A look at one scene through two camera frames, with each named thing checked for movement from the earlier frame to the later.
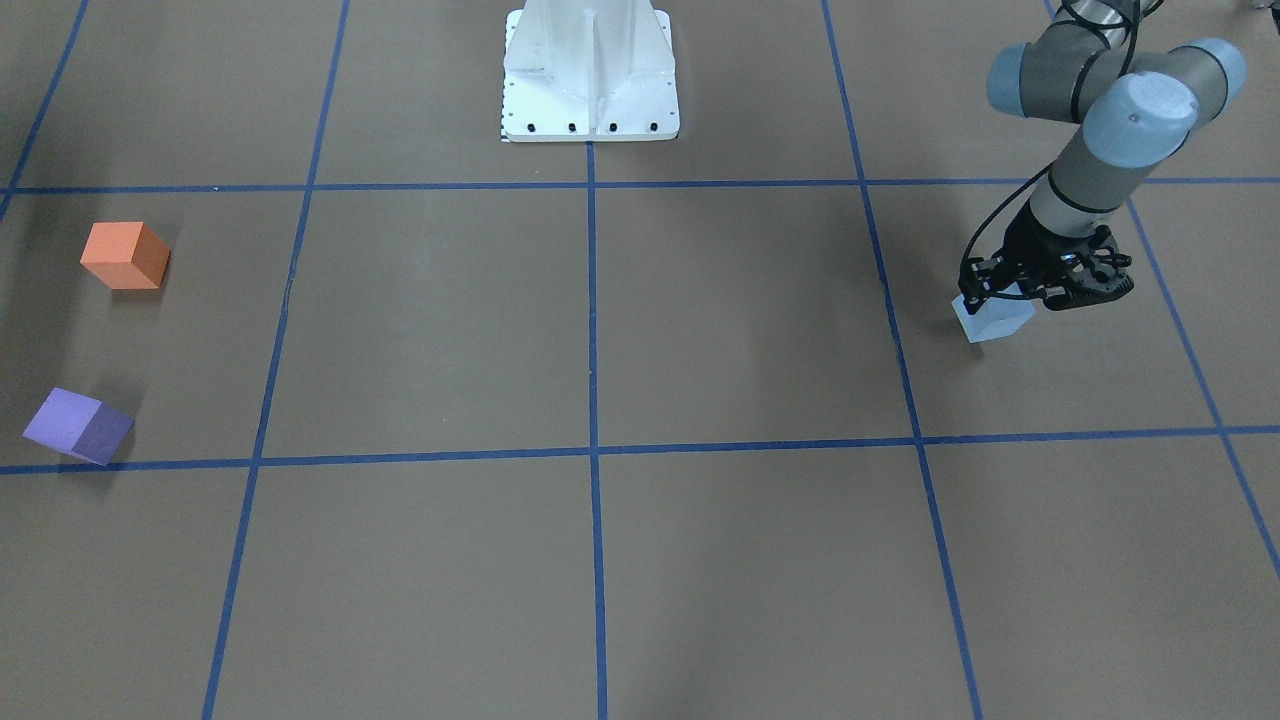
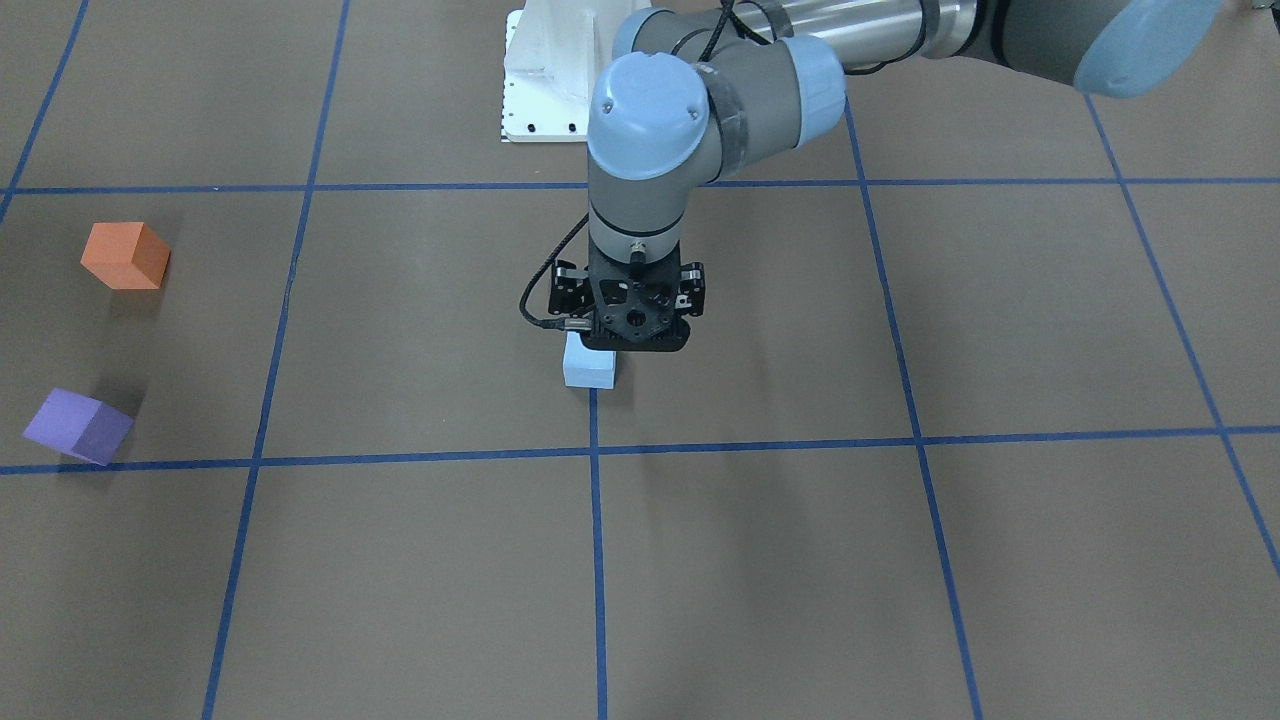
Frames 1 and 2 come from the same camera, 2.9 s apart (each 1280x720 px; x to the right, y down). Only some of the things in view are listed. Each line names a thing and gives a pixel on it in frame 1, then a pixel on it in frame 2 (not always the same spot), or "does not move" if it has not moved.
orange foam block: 126,255 does not move
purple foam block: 80,425 does not move
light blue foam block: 997,317 -> 585,368
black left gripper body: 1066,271 -> 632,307
